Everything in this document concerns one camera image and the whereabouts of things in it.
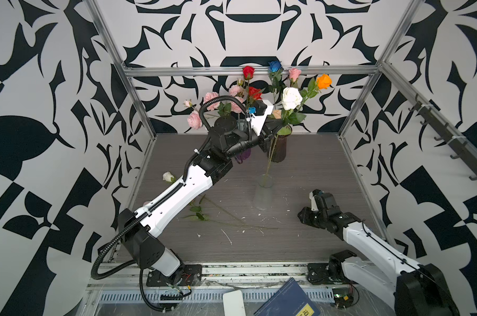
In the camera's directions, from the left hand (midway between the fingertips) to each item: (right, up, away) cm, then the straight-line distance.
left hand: (286, 115), depth 57 cm
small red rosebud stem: (-32, -39, +30) cm, 58 cm away
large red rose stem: (-6, +17, +37) cm, 41 cm away
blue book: (+4, -62, +13) cm, 64 cm away
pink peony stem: (-31, +2, +20) cm, 37 cm away
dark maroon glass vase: (+7, -10, +49) cm, 51 cm away
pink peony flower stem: (-15, +17, +34) cm, 41 cm away
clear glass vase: (-3, -28, +30) cm, 41 cm away
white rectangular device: (-15, -60, +8) cm, 62 cm away
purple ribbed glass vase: (-11, -11, +51) cm, 54 cm away
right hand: (+14, -37, +29) cm, 49 cm away
